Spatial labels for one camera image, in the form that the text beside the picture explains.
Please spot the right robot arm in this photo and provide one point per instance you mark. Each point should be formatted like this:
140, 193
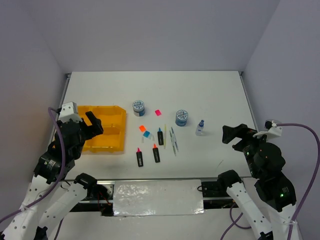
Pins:
265, 163

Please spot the small clear spray bottle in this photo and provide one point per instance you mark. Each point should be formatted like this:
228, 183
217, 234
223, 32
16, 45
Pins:
200, 128

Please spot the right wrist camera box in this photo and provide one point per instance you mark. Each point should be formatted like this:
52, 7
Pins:
272, 130

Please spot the white pen left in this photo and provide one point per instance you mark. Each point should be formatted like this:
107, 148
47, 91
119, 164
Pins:
172, 143

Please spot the blue round tin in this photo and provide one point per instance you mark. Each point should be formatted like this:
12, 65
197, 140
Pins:
181, 118

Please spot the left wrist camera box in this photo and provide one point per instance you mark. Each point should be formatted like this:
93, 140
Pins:
69, 112

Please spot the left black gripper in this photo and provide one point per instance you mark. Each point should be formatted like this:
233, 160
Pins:
96, 128

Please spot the white pen right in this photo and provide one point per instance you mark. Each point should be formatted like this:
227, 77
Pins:
175, 139

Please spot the orange highlighter cap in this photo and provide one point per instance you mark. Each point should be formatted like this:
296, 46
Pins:
142, 128

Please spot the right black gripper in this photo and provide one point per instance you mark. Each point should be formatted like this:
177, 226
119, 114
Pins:
242, 130

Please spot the grey-blue round tin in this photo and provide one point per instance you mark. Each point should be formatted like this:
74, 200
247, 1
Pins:
138, 107

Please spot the orange plastic sorting tray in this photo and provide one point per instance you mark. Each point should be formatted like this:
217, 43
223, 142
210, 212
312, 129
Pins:
113, 121

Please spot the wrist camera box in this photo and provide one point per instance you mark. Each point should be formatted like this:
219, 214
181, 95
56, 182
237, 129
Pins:
69, 112
272, 130

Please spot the blue highlighter cap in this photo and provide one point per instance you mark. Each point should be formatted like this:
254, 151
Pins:
148, 135

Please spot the silver foil covered plate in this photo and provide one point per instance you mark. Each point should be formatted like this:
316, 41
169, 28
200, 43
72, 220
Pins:
157, 198

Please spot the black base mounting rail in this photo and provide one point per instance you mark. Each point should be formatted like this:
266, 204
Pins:
101, 200

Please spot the orange black highlighter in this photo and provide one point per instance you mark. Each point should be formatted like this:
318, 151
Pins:
156, 153

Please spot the white pen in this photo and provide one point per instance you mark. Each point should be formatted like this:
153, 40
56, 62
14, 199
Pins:
175, 139
172, 143

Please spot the pink black highlighter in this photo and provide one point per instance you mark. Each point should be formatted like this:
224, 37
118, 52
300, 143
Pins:
139, 157

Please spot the pink highlighter cap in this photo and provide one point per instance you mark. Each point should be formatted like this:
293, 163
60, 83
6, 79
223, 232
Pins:
158, 112

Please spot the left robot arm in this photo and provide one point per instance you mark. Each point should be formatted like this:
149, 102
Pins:
37, 218

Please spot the blue tipped black highlighter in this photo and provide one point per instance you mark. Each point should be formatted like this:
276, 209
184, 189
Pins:
160, 137

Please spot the yellow thin pen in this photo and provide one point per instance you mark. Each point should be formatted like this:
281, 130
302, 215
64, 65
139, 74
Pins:
164, 136

